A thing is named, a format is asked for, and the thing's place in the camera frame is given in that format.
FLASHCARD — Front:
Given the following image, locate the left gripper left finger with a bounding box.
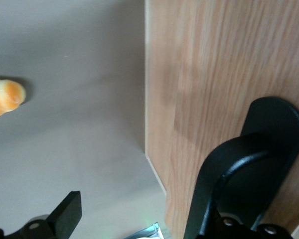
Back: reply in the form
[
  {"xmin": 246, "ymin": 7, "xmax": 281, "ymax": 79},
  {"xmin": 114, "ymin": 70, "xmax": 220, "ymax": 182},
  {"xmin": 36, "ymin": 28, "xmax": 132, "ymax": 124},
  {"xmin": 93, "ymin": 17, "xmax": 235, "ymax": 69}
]
[{"xmin": 0, "ymin": 191, "xmax": 83, "ymax": 239}]

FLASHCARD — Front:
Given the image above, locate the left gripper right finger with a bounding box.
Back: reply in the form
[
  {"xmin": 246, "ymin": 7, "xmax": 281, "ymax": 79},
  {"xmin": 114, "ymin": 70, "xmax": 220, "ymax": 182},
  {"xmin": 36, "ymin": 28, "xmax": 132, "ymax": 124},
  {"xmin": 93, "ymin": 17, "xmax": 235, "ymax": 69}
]
[{"xmin": 201, "ymin": 151, "xmax": 294, "ymax": 239}]

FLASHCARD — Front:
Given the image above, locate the light wooden drawer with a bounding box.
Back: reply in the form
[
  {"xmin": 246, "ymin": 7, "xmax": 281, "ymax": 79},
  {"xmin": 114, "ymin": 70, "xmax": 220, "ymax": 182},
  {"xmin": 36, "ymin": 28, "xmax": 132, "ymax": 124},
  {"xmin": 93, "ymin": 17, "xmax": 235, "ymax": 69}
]
[{"xmin": 144, "ymin": 0, "xmax": 299, "ymax": 239}]

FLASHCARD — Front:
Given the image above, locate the toy bread roll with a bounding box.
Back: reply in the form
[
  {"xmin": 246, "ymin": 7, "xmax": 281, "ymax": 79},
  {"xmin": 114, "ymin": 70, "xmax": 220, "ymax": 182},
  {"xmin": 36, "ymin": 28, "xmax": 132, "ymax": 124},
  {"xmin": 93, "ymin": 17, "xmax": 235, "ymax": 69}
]
[{"xmin": 0, "ymin": 79, "xmax": 27, "ymax": 119}]

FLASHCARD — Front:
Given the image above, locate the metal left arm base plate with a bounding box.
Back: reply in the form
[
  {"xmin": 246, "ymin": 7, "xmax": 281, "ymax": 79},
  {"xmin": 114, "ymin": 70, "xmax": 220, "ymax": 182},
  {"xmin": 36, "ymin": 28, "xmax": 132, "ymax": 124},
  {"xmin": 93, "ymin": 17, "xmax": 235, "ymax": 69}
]
[{"xmin": 124, "ymin": 222, "xmax": 169, "ymax": 239}]

